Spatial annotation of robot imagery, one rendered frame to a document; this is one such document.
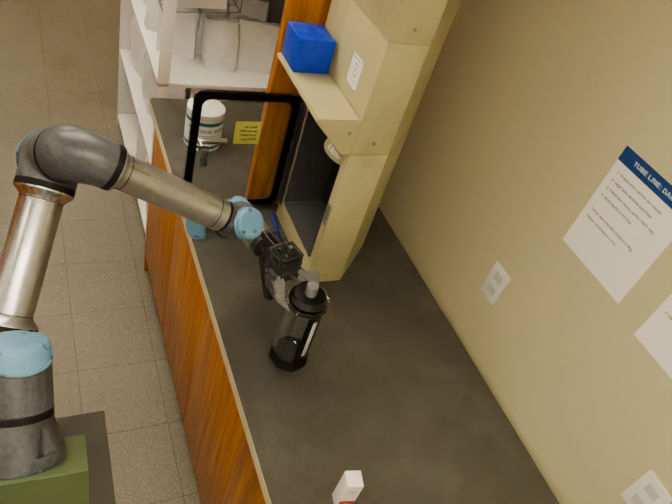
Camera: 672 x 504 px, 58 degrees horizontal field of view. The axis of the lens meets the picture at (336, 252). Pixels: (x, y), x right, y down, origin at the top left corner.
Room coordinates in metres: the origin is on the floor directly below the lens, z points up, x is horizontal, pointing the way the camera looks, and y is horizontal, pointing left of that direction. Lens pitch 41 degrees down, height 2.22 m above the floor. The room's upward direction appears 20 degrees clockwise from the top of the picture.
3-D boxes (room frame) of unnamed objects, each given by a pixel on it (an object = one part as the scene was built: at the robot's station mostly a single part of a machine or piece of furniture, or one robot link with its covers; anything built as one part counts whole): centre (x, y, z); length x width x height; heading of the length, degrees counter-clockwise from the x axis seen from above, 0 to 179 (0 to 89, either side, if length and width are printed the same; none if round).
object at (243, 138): (1.47, 0.37, 1.19); 0.30 x 0.01 x 0.40; 125
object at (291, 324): (1.00, 0.02, 1.09); 0.11 x 0.11 x 0.21
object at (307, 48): (1.50, 0.25, 1.56); 0.10 x 0.10 x 0.09; 35
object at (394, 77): (1.52, 0.04, 1.33); 0.32 x 0.25 x 0.77; 35
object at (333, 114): (1.41, 0.19, 1.46); 0.32 x 0.12 x 0.10; 35
